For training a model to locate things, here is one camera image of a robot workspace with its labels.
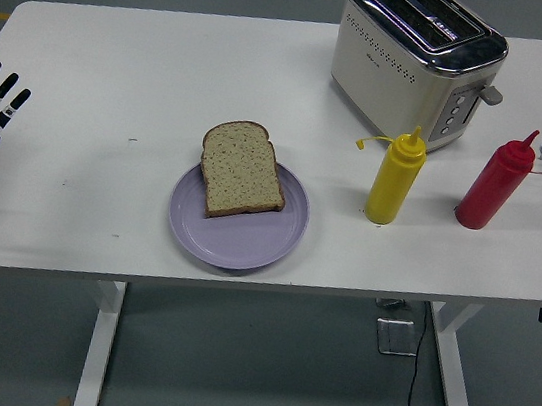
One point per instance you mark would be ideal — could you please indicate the purple round plate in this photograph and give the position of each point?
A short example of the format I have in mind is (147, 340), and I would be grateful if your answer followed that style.
(245, 245)

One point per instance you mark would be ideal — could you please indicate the brown bread slice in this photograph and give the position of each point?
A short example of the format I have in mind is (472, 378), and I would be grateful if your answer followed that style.
(240, 173)

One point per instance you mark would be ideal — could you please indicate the yellow squeeze bottle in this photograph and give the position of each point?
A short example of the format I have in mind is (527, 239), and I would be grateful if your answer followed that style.
(395, 180)

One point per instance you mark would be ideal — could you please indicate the square metal floor plate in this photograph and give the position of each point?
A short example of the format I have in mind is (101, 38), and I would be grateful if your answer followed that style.
(396, 338)

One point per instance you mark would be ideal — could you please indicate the cream and chrome toaster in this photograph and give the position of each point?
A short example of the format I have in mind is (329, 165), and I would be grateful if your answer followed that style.
(384, 77)

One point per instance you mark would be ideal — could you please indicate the white table leg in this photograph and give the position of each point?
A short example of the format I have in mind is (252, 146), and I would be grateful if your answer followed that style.
(100, 340)
(453, 380)

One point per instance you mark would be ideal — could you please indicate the small grey floor bracket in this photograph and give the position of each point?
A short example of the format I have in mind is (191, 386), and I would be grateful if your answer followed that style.
(393, 304)

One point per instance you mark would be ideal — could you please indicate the red squeeze bottle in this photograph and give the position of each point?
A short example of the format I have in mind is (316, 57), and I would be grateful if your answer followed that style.
(489, 193)

